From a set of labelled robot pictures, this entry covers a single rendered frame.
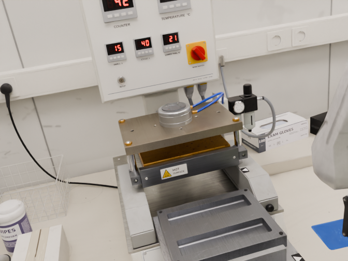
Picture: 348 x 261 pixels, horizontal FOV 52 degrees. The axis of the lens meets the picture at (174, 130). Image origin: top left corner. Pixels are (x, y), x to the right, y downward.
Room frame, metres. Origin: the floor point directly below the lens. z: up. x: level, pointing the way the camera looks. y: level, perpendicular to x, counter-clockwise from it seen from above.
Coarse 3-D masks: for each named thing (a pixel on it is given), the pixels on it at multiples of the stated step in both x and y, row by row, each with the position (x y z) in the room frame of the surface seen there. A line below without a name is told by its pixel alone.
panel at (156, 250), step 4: (272, 216) 0.63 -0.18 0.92; (152, 248) 0.58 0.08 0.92; (156, 248) 0.58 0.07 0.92; (160, 248) 0.58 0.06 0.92; (140, 252) 0.58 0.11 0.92; (144, 252) 0.58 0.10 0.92; (148, 252) 0.58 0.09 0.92; (152, 252) 0.58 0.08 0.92; (156, 252) 0.58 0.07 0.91; (160, 252) 0.58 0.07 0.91; (144, 256) 0.57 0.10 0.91; (148, 256) 0.58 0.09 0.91; (152, 256) 0.58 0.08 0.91; (156, 256) 0.58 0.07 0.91; (160, 256) 0.58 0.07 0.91; (144, 260) 0.57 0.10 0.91; (148, 260) 0.57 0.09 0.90; (152, 260) 0.57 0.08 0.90; (156, 260) 0.57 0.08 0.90; (160, 260) 0.57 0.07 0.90
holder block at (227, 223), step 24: (240, 192) 0.63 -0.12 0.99; (168, 216) 0.59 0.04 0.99; (192, 216) 0.59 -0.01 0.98; (216, 216) 0.56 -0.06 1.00; (240, 216) 0.55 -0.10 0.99; (264, 216) 0.54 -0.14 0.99; (168, 240) 0.51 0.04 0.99; (192, 240) 0.52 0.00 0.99; (216, 240) 0.51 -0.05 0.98; (240, 240) 0.49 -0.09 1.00; (264, 240) 0.48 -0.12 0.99
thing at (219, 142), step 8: (216, 136) 0.79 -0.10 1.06; (176, 144) 0.78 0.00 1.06; (184, 144) 0.77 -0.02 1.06; (192, 144) 0.76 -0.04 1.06; (200, 144) 0.76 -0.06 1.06; (208, 144) 0.75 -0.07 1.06; (216, 144) 0.74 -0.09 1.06; (224, 144) 0.74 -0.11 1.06; (144, 152) 0.76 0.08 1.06; (152, 152) 0.75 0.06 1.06; (160, 152) 0.75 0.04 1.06; (168, 152) 0.74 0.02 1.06; (176, 152) 0.73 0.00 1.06; (184, 152) 0.73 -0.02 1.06; (192, 152) 0.72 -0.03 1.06; (200, 152) 0.72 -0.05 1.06; (144, 160) 0.72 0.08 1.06; (152, 160) 0.71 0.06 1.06; (160, 160) 0.71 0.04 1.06; (168, 160) 0.71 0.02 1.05
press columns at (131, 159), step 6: (234, 132) 0.74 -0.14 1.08; (234, 138) 0.75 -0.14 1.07; (240, 138) 0.74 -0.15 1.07; (240, 144) 0.74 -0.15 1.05; (126, 156) 0.85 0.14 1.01; (132, 156) 0.70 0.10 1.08; (132, 162) 0.70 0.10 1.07; (240, 162) 0.74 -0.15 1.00; (132, 168) 0.70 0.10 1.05; (138, 186) 0.70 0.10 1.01
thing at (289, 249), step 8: (160, 232) 0.57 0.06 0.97; (160, 240) 0.55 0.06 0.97; (272, 248) 0.44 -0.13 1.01; (280, 248) 0.44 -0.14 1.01; (288, 248) 0.48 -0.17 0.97; (168, 256) 0.50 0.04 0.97; (248, 256) 0.43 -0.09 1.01; (256, 256) 0.43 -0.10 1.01; (264, 256) 0.43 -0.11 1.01; (272, 256) 0.43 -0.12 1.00; (280, 256) 0.43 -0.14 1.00; (288, 256) 0.46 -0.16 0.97
